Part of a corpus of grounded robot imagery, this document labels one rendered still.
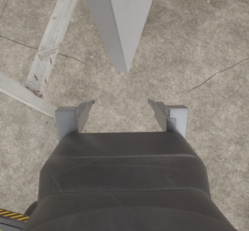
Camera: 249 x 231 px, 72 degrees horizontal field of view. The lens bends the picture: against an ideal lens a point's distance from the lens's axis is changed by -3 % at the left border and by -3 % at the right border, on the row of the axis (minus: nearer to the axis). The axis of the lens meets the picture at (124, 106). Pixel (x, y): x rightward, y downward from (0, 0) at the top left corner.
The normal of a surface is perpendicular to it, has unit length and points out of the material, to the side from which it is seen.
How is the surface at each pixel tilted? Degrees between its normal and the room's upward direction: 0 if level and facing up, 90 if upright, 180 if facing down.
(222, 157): 0
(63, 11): 0
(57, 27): 0
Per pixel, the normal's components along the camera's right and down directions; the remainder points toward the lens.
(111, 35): -0.31, 0.95
